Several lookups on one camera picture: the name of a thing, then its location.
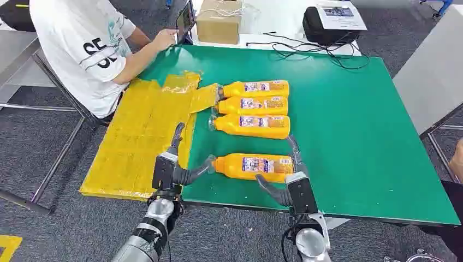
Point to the black tablet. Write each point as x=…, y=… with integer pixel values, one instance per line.
x=185, y=20

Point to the white table foot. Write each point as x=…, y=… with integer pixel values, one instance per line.
x=336, y=222

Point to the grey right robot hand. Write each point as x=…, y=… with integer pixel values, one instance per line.
x=302, y=195

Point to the grey desk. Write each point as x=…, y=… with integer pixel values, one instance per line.
x=14, y=54

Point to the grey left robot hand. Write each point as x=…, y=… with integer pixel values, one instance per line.
x=164, y=173

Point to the steel desk frame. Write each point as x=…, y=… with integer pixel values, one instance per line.
x=61, y=144

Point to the white table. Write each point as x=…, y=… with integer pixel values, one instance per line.
x=282, y=18

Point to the green table mat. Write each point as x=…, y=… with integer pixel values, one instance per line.
x=343, y=126

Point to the grey table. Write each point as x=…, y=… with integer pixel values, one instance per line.
x=434, y=65

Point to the steel table frame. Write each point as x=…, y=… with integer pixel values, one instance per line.
x=439, y=152

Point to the black chair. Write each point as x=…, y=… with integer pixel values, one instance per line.
x=16, y=14

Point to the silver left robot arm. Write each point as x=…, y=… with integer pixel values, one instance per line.
x=152, y=231

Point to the blue metal frame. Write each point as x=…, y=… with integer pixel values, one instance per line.
x=443, y=6

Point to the brown cardboard box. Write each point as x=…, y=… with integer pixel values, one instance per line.
x=218, y=25

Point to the person's right hand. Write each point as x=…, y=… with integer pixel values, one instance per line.
x=165, y=38

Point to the orange drink bottle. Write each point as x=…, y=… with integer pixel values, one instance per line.
x=231, y=126
x=231, y=106
x=231, y=167
x=235, y=89

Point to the yellow sheet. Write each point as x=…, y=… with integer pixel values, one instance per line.
x=144, y=137

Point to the printed paper sheet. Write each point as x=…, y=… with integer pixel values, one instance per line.
x=340, y=16

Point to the black bag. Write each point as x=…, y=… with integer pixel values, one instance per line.
x=318, y=32

